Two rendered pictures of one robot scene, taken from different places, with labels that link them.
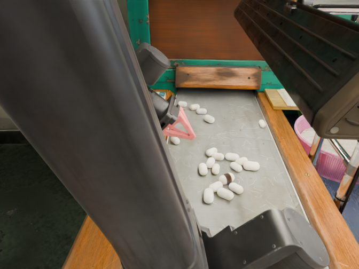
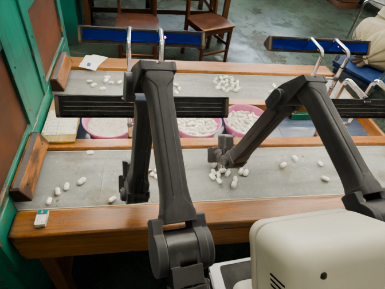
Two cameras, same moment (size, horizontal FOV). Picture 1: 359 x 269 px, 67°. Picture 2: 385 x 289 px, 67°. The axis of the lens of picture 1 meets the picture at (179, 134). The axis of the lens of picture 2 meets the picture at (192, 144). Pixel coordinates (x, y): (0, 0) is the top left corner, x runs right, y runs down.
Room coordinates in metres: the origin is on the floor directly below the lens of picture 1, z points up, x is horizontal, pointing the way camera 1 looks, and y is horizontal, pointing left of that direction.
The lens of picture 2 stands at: (0.56, 0.70, 1.74)
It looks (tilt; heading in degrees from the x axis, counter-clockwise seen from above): 44 degrees down; 252
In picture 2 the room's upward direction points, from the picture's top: 9 degrees clockwise
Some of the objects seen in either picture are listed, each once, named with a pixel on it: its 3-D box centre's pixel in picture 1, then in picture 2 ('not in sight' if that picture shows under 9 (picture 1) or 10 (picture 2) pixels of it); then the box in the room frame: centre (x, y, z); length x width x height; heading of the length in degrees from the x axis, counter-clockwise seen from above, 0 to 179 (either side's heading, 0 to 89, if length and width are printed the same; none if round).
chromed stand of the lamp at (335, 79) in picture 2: not in sight; (313, 79); (-0.53, -0.58, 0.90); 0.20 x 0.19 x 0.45; 176
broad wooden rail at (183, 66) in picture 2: not in sight; (207, 77); (-0.01, -0.96, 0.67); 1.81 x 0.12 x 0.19; 176
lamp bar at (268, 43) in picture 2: not in sight; (319, 44); (-0.53, -0.66, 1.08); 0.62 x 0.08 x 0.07; 176
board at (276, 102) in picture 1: (317, 99); (63, 118); (0.85, -0.47, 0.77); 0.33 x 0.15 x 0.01; 86
